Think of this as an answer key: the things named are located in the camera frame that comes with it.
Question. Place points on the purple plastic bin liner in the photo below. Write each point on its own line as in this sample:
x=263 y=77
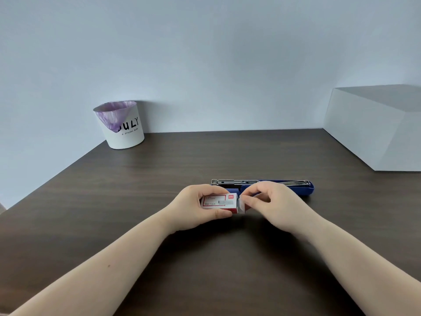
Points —
x=111 y=115

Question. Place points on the person's right hand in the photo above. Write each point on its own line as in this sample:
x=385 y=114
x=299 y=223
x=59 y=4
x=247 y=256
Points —
x=286 y=207

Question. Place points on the person's right thumb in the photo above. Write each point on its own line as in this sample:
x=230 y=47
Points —
x=254 y=204

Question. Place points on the person's left hand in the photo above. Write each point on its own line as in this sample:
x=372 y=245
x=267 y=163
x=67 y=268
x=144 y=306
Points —
x=187 y=207

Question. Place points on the large white box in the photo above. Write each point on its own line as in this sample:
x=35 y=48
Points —
x=371 y=128

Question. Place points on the person's left thumb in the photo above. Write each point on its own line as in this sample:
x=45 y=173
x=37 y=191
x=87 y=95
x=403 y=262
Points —
x=219 y=213

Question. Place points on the white desktop waste bin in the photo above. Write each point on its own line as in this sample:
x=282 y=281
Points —
x=126 y=136

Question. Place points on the red and white staple box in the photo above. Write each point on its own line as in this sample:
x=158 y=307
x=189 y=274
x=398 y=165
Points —
x=218 y=203

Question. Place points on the person's left forearm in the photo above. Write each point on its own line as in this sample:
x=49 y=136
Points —
x=98 y=269

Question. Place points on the blue stapler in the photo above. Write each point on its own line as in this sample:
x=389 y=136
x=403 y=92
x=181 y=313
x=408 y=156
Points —
x=301 y=190

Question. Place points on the person's right forearm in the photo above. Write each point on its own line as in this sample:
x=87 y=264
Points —
x=361 y=269

